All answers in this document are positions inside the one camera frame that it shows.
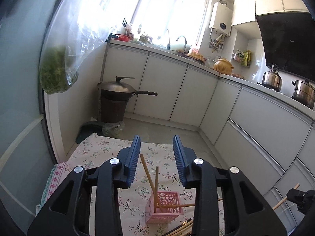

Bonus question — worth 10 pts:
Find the red basin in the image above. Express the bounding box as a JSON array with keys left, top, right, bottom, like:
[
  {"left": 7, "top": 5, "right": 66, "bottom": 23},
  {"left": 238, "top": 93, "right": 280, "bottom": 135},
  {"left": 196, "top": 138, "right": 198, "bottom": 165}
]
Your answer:
[{"left": 113, "top": 34, "right": 130, "bottom": 41}]

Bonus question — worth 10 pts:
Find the pink perforated utensil holder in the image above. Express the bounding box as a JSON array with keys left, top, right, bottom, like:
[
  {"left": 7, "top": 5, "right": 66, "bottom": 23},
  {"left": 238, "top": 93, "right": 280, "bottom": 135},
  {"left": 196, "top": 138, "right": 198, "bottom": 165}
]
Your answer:
[{"left": 145, "top": 191, "right": 183, "bottom": 224}]

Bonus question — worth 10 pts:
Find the crumpled plastic bag on floor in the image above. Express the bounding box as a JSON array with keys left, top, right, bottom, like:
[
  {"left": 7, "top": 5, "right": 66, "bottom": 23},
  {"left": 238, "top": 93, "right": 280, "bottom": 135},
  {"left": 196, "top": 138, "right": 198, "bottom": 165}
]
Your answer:
[{"left": 102, "top": 121, "right": 125, "bottom": 138}]

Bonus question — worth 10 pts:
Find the white water heater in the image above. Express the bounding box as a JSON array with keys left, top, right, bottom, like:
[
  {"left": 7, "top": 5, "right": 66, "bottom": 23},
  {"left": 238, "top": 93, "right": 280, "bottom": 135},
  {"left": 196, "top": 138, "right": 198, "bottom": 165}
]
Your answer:
[{"left": 209, "top": 2, "right": 232, "bottom": 36}]

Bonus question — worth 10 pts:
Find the wok with lid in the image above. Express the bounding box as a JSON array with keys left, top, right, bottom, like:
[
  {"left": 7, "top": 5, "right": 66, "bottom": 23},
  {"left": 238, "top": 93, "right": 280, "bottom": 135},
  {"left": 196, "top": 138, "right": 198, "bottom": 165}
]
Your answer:
[{"left": 100, "top": 76, "right": 158, "bottom": 101}]

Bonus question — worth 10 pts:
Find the stainless steel kettle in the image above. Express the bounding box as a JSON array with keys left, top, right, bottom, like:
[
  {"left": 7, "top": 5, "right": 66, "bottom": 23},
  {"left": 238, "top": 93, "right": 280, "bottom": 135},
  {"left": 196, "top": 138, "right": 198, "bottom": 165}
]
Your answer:
[{"left": 262, "top": 64, "right": 283, "bottom": 93}]

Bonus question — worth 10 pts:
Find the wall rack with packets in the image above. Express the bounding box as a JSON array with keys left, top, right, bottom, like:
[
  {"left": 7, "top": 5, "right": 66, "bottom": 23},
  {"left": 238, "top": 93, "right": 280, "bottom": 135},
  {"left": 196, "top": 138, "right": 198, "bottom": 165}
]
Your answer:
[{"left": 232, "top": 50, "right": 251, "bottom": 68}]

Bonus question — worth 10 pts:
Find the yellow ceramic pot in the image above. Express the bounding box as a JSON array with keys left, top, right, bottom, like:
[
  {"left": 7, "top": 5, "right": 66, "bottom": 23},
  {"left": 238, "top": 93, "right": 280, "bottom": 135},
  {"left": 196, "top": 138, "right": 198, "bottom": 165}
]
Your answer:
[{"left": 214, "top": 58, "right": 234, "bottom": 75}]

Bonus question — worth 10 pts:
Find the black chopstick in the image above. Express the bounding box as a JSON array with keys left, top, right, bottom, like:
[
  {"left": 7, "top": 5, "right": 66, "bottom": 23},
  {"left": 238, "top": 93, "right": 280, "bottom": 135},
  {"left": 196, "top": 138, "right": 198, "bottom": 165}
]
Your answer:
[{"left": 164, "top": 219, "right": 193, "bottom": 236}]

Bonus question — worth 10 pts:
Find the dark green dustpan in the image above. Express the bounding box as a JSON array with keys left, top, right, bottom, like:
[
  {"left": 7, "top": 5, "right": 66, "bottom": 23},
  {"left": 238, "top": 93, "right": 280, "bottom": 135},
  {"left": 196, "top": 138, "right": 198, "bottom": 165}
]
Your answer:
[{"left": 76, "top": 120, "right": 105, "bottom": 144}]

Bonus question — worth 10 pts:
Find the black range hood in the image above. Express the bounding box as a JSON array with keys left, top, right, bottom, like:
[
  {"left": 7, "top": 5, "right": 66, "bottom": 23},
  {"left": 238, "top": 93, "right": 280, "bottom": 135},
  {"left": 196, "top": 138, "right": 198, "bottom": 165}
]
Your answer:
[{"left": 256, "top": 12, "right": 315, "bottom": 82}]

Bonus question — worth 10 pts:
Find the wooden chopstick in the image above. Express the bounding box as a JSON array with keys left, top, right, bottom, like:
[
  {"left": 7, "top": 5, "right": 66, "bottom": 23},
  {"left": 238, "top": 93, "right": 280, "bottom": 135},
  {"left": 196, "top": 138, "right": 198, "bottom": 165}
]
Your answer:
[
  {"left": 140, "top": 154, "right": 162, "bottom": 211},
  {"left": 169, "top": 220, "right": 193, "bottom": 236},
  {"left": 154, "top": 166, "right": 160, "bottom": 213},
  {"left": 165, "top": 198, "right": 223, "bottom": 208},
  {"left": 272, "top": 183, "right": 300, "bottom": 210}
]

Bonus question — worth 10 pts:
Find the floral tablecloth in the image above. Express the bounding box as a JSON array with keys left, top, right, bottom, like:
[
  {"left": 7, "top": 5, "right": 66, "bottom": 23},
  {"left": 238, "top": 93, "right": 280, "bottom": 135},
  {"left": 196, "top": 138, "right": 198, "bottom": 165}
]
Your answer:
[{"left": 36, "top": 133, "right": 195, "bottom": 235}]

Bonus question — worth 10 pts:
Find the plastic bag of greens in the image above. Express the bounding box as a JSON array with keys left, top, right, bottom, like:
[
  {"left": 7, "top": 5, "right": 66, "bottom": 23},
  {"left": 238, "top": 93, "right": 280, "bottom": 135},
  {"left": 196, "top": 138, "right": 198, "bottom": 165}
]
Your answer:
[{"left": 39, "top": 0, "right": 109, "bottom": 95}]

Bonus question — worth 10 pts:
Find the stainless steel stockpot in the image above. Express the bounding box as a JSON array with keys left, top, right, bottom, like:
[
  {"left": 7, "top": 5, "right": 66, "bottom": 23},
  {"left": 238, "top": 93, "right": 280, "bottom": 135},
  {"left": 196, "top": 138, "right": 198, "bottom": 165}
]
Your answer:
[{"left": 292, "top": 79, "right": 315, "bottom": 109}]

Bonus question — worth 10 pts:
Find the kitchen faucet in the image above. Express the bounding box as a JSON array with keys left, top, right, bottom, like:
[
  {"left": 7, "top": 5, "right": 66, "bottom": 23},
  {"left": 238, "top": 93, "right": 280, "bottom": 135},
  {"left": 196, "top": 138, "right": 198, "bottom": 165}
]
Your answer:
[{"left": 176, "top": 35, "right": 187, "bottom": 53}]

